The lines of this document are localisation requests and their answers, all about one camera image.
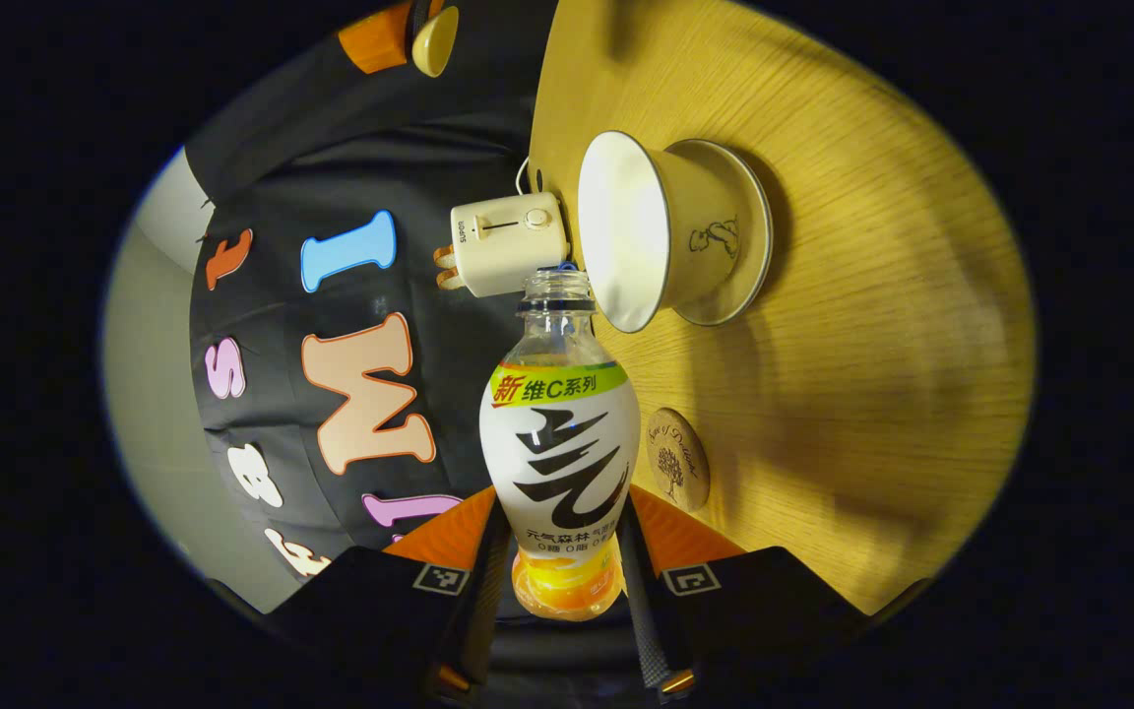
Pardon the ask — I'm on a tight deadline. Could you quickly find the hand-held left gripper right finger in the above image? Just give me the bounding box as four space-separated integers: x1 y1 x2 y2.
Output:
616 484 873 702

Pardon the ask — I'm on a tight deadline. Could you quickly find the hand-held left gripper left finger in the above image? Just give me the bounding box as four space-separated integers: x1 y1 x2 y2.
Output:
262 484 514 705

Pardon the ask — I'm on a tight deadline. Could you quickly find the cream teacup lid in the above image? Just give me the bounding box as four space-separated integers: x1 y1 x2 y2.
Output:
411 5 461 79

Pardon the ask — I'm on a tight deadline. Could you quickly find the round wooden coaster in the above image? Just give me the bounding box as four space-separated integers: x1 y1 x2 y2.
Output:
646 408 711 512

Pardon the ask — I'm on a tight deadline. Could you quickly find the white label water bottle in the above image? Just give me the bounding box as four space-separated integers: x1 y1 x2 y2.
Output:
479 268 642 622

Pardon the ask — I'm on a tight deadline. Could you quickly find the cream ceramic teacup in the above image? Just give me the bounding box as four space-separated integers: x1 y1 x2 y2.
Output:
578 131 740 334

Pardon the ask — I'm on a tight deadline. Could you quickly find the white toaster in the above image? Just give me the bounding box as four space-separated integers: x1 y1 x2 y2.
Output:
450 191 570 299

